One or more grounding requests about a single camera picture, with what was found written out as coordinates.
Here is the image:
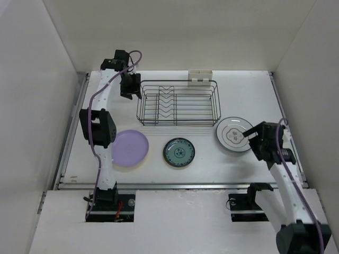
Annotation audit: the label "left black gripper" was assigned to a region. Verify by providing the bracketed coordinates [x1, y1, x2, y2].
[119, 71, 140, 99]

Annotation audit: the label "white plate grey rings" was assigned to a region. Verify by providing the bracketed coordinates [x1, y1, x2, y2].
[216, 116, 254, 153]

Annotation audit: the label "purple plastic plate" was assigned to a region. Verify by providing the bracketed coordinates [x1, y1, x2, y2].
[111, 130, 149, 167]

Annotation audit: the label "teal blue patterned plate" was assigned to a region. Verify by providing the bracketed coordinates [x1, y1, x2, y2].
[163, 138, 195, 168]

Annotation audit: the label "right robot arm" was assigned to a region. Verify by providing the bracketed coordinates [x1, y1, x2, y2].
[243, 122, 332, 253]

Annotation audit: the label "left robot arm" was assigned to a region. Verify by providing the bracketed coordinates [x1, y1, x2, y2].
[79, 50, 142, 212]

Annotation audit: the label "white utensil holder cup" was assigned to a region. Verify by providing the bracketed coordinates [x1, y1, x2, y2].
[188, 69, 213, 86]

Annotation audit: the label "wire dish rack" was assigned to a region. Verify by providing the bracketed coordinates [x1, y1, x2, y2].
[136, 79, 221, 126]

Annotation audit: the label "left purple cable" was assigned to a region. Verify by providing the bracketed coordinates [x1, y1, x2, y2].
[86, 50, 143, 214]

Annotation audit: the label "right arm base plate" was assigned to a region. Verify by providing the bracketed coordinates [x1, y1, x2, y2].
[226, 193, 268, 222]

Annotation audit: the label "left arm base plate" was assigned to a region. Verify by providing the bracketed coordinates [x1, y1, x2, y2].
[84, 194, 136, 223]

